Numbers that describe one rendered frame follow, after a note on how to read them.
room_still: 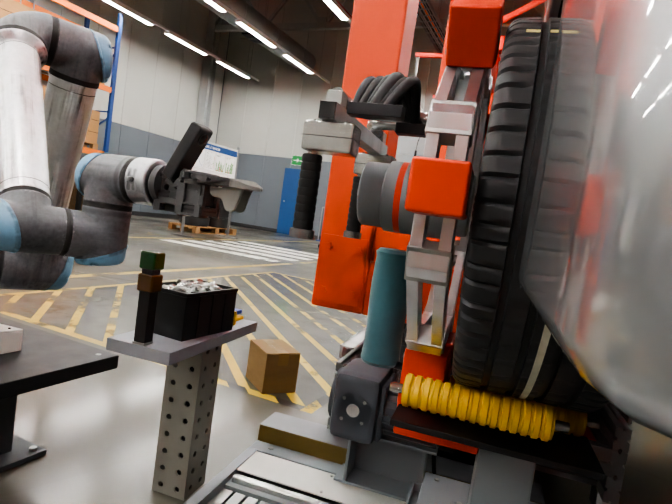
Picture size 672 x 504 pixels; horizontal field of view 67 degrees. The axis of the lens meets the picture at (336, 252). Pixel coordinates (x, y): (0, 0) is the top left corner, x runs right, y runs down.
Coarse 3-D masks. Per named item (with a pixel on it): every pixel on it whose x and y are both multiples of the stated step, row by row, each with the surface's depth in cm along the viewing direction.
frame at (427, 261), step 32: (448, 96) 75; (480, 96) 79; (448, 128) 71; (480, 128) 110; (480, 160) 116; (416, 224) 73; (448, 224) 71; (416, 256) 73; (448, 256) 71; (416, 288) 76; (448, 288) 79; (416, 320) 82; (448, 320) 101
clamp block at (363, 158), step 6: (360, 156) 117; (366, 156) 117; (372, 156) 116; (378, 156) 116; (384, 156) 116; (390, 156) 115; (354, 162) 118; (360, 162) 117; (366, 162) 117; (384, 162) 116; (390, 162) 115; (354, 168) 118; (360, 168) 117; (360, 174) 118
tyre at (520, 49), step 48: (528, 48) 69; (528, 96) 65; (528, 144) 64; (480, 192) 65; (528, 192) 62; (480, 240) 65; (480, 288) 67; (480, 336) 71; (528, 336) 69; (480, 384) 82; (576, 384) 72
